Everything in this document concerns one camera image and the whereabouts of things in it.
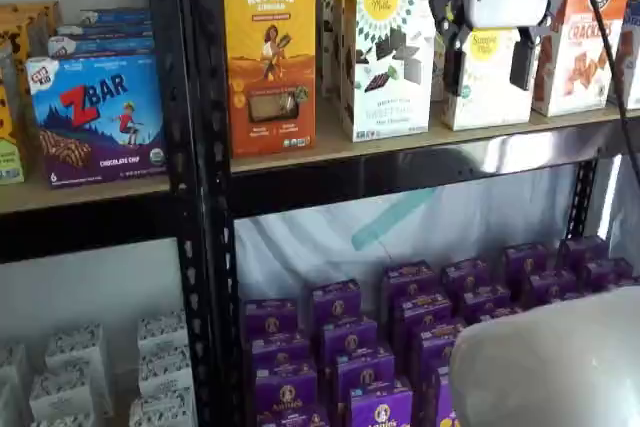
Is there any small white yellow-label box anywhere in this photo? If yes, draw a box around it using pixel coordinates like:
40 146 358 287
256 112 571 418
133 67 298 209
430 29 448 102
442 26 534 132

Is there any orange white crackers box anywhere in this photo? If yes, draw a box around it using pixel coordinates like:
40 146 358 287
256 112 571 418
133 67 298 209
531 0 637 118

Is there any white mint chocolate cookie box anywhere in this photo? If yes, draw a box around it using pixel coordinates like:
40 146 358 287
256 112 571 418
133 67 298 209
331 0 420 121
322 0 396 98
343 0 441 143

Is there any wooden shelf board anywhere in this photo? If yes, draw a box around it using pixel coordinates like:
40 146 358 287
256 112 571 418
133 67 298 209
229 91 640 176
0 174 172 216

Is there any blue white crackers box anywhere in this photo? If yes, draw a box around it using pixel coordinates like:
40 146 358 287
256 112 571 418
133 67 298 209
613 0 640 111

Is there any purple Annie's box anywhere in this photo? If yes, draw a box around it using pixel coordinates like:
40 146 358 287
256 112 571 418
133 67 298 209
318 319 380 369
382 260 437 301
559 235 611 273
348 380 437 427
440 259 494 298
408 319 467 369
458 284 512 321
242 299 301 341
582 257 635 293
253 364 320 411
524 269 580 307
256 402 331 427
310 279 363 328
391 291 452 334
332 349 397 398
418 346 459 427
248 331 312 376
502 242 550 289

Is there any orange Revival box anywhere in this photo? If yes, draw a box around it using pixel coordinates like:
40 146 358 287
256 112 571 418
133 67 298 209
222 0 318 159

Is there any blue ZBar box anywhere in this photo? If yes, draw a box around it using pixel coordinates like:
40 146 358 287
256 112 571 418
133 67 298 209
79 7 152 26
56 21 154 41
47 35 157 60
25 53 168 191

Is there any white patterned box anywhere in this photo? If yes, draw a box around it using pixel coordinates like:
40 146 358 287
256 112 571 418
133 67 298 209
28 371 95 421
129 389 200 427
138 349 195 397
44 324 115 416
137 310 189 354

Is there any yellow brown spotted box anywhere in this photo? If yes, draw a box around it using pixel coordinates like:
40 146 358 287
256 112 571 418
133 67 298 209
0 17 32 98
0 0 64 59

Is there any yellow green snack box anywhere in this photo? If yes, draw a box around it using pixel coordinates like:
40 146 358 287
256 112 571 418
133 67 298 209
0 80 27 186

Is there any teal tape strip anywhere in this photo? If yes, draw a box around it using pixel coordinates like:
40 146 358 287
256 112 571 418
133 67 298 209
349 185 437 251

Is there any white robot body part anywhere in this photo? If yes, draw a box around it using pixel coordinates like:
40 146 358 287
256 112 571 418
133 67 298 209
448 285 640 427

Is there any black cable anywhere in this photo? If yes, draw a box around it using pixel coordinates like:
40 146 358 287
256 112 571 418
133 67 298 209
571 0 640 188

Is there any black metal shelf frame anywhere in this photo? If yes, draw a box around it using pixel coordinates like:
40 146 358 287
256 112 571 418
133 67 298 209
0 0 214 427
184 0 640 427

